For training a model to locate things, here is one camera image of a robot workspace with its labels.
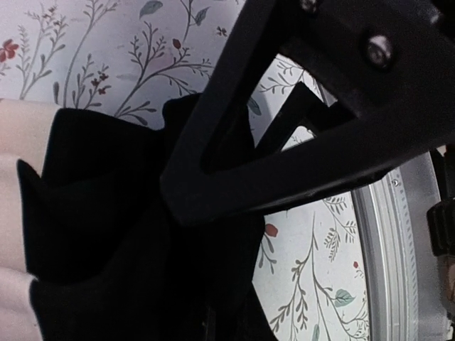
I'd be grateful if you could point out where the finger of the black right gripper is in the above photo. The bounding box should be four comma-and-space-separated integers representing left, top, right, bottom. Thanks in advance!
255, 82, 350, 156
161, 1, 454, 226

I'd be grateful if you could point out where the floral patterned table mat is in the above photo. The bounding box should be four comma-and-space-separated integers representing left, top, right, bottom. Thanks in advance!
1, 1, 370, 340

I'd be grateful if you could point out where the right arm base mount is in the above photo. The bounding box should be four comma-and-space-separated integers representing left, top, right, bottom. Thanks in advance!
427, 144, 454, 259

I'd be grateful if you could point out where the front aluminium rail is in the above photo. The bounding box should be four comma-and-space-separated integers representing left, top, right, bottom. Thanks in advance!
352, 153, 450, 340

